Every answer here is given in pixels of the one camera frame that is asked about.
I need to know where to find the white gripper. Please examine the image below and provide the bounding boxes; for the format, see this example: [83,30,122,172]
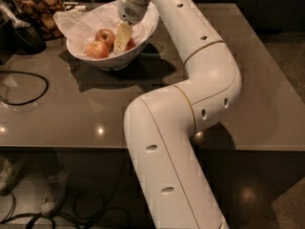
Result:
[113,0,149,54]

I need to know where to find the red apple back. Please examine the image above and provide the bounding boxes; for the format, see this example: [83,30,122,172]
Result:
[95,29,115,51]

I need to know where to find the red apple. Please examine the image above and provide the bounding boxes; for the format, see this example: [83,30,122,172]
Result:
[95,29,115,51]
[85,41,110,59]
[125,38,136,52]

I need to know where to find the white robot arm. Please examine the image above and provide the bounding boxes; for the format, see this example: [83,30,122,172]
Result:
[118,0,241,229]

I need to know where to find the red apple right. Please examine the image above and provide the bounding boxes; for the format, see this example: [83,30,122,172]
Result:
[125,38,136,52]

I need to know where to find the white ceramic bowl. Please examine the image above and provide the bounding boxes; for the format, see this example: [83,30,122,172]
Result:
[65,0,161,72]

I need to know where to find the red apple front left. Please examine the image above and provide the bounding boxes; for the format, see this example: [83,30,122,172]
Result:
[85,41,110,59]

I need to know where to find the green rubber band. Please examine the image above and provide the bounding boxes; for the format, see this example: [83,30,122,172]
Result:
[141,42,167,56]

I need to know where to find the white paper liner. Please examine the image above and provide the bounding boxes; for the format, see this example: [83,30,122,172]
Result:
[53,1,159,57]

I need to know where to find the glass jar of snacks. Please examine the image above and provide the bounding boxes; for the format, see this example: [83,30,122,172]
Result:
[13,0,65,40]

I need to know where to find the black kitchen appliance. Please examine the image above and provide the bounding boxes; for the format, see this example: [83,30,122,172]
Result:
[0,2,47,54]

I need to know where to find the white shoe right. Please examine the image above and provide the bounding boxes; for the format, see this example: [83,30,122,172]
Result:
[41,169,68,217]

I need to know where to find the white shoe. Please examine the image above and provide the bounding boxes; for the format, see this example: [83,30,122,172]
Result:
[0,159,27,196]
[41,169,68,217]

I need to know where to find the white shoe left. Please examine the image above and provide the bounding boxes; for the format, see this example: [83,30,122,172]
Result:
[0,159,27,196]

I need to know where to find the black cable on table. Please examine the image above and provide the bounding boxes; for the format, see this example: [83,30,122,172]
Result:
[0,70,50,107]

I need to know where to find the black floor cables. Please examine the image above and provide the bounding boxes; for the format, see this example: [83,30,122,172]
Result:
[0,193,132,229]

